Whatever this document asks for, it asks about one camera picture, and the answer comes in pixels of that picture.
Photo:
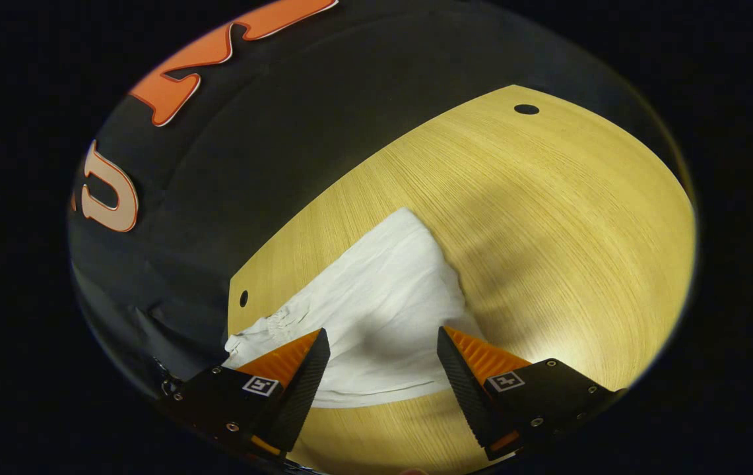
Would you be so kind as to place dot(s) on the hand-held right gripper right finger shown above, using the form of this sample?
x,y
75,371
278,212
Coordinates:
x,y
465,389

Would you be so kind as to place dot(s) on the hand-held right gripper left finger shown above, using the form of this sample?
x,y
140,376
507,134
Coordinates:
x,y
300,389

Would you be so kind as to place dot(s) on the white jeans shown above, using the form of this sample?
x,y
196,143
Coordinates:
x,y
383,310

